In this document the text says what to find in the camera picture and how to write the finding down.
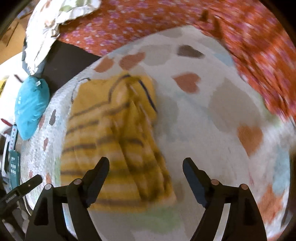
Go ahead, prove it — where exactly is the yellow striped small garment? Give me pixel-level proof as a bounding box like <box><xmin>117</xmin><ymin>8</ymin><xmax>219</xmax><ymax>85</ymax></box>
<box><xmin>61</xmin><ymin>72</ymin><xmax>176</xmax><ymax>212</ymax></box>

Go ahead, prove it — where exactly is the green box with buttons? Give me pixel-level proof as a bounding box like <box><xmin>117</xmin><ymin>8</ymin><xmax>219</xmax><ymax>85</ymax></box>
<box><xmin>9</xmin><ymin>150</ymin><xmax>20</xmax><ymax>189</ymax></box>

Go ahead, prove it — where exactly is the turquoise pillow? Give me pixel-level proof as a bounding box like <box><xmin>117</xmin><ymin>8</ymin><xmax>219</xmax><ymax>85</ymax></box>
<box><xmin>15</xmin><ymin>76</ymin><xmax>50</xmax><ymax>141</ymax></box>

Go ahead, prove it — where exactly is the white quilted heart-pattern mat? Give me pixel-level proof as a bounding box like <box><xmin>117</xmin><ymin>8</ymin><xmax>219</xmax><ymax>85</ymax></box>
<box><xmin>21</xmin><ymin>26</ymin><xmax>295</xmax><ymax>240</ymax></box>

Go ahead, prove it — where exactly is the red floral fabric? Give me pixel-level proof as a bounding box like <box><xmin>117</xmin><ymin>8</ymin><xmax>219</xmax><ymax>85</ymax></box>
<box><xmin>59</xmin><ymin>0</ymin><xmax>295</xmax><ymax>118</ymax></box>

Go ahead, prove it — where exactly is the white floral crumpled cloth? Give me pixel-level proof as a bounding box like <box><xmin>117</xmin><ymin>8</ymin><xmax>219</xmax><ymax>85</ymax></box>
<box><xmin>22</xmin><ymin>0</ymin><xmax>101</xmax><ymax>75</ymax></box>

